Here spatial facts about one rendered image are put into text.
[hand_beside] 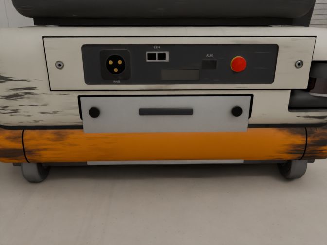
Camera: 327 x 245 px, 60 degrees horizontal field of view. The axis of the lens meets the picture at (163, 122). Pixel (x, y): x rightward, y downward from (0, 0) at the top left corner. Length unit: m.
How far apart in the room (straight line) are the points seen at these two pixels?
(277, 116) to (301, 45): 0.12
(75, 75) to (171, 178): 0.27
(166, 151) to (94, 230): 0.17
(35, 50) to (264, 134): 0.40
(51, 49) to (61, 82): 0.05
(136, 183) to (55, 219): 0.16
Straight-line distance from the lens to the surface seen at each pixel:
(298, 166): 0.58
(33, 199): 0.56
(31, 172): 0.57
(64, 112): 0.49
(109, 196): 0.53
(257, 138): 0.51
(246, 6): 0.55
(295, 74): 0.50
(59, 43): 0.47
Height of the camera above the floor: 0.30
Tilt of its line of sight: 21 degrees down
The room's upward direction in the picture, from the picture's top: straight up
